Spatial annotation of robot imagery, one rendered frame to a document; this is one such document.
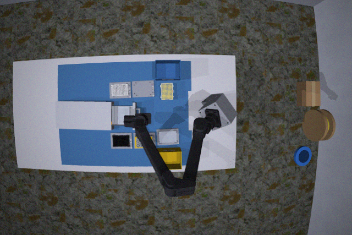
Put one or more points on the blue open-top tray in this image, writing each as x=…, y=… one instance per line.
x=167, y=69

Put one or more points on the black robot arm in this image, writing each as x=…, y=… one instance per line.
x=174, y=187

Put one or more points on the blue flat mat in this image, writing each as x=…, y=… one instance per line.
x=90, y=82

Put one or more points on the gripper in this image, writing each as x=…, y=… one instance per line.
x=147, y=115

